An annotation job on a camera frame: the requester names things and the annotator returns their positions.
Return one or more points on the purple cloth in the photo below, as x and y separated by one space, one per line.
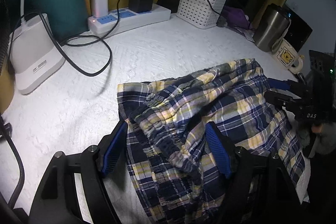
234 18

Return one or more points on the white textured table cover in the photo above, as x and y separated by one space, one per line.
70 111

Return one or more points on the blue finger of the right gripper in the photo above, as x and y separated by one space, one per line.
278 84

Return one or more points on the white bear mug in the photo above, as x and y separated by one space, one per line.
287 56

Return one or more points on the white perforated plastic basket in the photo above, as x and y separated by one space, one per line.
202 14

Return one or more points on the blue yellow plaid pants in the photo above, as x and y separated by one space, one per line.
179 132

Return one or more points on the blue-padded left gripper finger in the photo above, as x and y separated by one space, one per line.
56 199

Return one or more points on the black television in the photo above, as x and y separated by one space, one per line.
298 32

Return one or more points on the white USB charger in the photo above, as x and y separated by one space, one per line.
99 8

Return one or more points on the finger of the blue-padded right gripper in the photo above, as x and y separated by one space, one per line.
257 189

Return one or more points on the white power strip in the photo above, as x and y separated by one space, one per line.
104 26

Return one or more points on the white desk lamp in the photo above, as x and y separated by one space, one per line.
32 52

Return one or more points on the stainless steel tumbler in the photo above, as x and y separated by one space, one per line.
273 25

